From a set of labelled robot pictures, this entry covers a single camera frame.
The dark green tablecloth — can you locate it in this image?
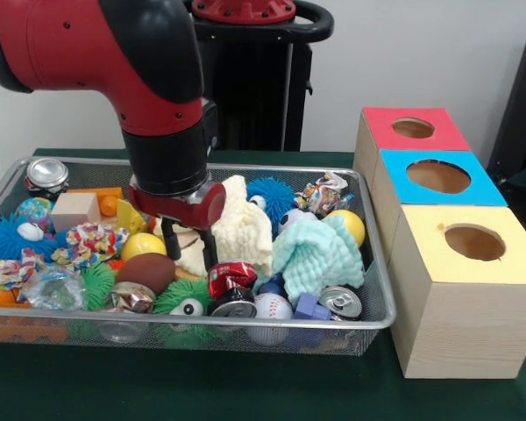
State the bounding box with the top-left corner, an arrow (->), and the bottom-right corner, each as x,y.
0,147 -> 526,421

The silver drink can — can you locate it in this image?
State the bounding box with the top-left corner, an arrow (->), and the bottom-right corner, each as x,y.
25,157 -> 70,196

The brown toy football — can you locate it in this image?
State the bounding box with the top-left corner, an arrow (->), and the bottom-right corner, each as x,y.
116,253 -> 177,295

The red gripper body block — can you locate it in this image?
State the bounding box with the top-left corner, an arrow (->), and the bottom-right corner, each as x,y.
128,182 -> 227,232

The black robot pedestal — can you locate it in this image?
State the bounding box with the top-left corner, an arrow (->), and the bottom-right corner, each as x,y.
183,0 -> 335,153

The mint green cloth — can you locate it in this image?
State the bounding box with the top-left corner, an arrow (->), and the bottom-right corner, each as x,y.
271,214 -> 366,308

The black upright panel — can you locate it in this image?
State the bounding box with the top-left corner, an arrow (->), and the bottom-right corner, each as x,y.
486,28 -> 526,185

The cream yellow cloth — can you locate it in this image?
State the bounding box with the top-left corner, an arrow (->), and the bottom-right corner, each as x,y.
153,175 -> 275,278

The yellow ball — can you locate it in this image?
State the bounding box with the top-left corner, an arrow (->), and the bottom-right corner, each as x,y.
323,209 -> 367,249

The green spiky ball with eye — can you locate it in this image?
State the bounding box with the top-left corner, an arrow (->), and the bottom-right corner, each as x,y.
153,279 -> 214,316

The blue spiky ball with eyes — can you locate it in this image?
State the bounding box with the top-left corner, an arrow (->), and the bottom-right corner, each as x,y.
246,176 -> 296,220
0,213 -> 59,269

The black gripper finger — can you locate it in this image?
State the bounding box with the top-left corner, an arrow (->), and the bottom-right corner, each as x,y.
200,226 -> 221,274
161,218 -> 181,260

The shallow clear mesh bin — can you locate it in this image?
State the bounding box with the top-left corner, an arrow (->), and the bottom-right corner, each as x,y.
0,155 -> 398,357

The small soccer ball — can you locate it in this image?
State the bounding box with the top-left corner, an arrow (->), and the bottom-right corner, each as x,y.
276,208 -> 319,236

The small baseball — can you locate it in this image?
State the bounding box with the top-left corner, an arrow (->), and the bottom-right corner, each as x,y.
253,292 -> 294,320

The wooden three-hole box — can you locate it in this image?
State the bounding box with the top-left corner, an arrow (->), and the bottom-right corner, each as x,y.
352,106 -> 526,380

